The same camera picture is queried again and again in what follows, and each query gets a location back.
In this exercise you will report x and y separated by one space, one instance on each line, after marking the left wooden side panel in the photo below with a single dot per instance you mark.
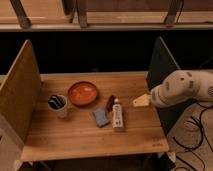
19 92

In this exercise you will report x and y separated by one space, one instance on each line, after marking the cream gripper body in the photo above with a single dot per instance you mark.
142 101

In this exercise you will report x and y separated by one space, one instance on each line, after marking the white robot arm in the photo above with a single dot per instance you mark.
178 87

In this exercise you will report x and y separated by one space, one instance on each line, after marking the white bottle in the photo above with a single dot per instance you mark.
118 124

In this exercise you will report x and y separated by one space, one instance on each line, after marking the orange bowl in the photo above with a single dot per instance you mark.
82 93

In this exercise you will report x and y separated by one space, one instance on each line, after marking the white cup with dark contents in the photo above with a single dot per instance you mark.
58 104

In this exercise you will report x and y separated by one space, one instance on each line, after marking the wooden shelf rail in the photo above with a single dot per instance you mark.
105 15

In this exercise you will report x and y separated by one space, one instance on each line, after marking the blue sponge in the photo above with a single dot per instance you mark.
100 117

